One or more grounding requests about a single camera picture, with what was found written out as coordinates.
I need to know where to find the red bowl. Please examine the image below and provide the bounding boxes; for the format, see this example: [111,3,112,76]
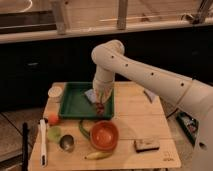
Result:
[90,120,119,151]

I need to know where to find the green plastic tray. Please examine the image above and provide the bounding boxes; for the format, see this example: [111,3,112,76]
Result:
[59,82,114,120]

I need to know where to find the white small cup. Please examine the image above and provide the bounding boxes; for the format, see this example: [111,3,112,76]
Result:
[48,86,63,102]

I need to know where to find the orange tomato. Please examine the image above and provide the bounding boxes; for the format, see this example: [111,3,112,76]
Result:
[48,114,59,125]

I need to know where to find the green chili pepper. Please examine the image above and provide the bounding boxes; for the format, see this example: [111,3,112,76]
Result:
[78,120,90,140]

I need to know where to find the brown rectangular sponge block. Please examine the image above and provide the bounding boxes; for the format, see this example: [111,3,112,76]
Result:
[134,138,160,153]

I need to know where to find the yellow banana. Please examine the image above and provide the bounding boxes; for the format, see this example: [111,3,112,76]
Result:
[85,151,113,160]

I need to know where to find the black vertical pole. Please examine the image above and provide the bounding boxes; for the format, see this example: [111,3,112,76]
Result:
[22,122,28,171]

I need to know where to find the blue sponge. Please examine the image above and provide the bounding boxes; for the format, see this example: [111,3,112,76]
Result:
[85,89,97,104]

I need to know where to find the dark red grape bunch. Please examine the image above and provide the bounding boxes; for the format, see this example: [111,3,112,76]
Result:
[96,103,104,115]

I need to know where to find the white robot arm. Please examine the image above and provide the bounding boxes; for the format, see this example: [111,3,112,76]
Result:
[91,40,213,171]

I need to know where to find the green apple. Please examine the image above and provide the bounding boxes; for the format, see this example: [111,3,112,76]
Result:
[47,126,61,143]

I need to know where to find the small metal cup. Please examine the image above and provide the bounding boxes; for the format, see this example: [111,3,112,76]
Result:
[59,135,74,152]

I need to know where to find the white handled brush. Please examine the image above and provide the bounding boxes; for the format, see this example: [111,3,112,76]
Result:
[40,118,47,167]

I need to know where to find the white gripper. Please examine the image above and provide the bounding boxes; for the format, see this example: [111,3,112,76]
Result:
[93,79,114,103]

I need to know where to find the green crate with items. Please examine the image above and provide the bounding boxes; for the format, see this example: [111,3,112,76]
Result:
[176,112,198,145]

